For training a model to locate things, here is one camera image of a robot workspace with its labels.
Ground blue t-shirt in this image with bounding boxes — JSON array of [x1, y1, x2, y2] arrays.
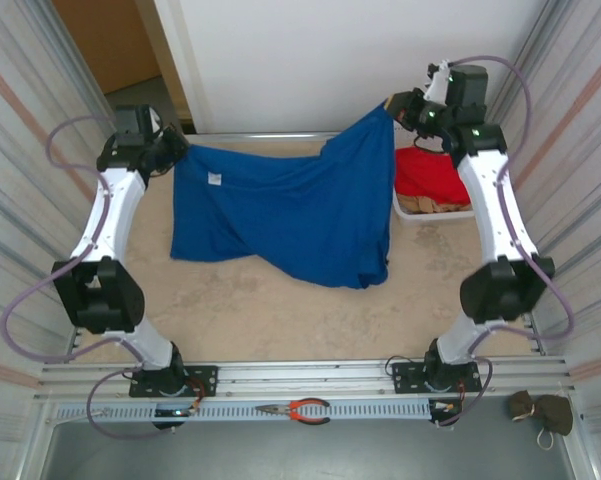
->
[[168, 97, 399, 291]]

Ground red cloth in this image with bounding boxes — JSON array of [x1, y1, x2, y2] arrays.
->
[[394, 146, 474, 206]]

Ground tan cloth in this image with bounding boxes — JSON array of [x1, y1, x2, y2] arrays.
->
[[397, 193, 474, 215]]

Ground brown wooden door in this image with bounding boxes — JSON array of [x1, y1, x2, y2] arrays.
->
[[52, 0, 162, 96]]

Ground white plastic basket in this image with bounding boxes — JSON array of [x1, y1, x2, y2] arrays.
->
[[392, 144, 477, 224]]

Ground small dark brown pouch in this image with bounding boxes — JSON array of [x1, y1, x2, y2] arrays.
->
[[509, 389, 536, 422]]

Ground large dark brown pouch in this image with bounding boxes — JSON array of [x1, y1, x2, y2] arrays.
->
[[532, 393, 575, 451]]

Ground white door frame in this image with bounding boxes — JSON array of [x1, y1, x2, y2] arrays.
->
[[133, 0, 216, 135]]

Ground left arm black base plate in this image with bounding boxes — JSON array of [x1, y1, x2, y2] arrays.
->
[[128, 365, 220, 399]]

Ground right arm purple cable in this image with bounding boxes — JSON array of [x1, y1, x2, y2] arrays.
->
[[437, 54, 576, 429]]

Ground aluminium table frame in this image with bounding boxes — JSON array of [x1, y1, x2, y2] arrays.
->
[[32, 130, 579, 401]]

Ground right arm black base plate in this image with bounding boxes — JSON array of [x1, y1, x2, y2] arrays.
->
[[390, 360, 483, 396]]

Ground orange handled pliers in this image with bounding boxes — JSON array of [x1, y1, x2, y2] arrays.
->
[[254, 397, 332, 427]]

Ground grey slotted cable duct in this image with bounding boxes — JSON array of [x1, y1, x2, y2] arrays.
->
[[54, 399, 434, 424]]

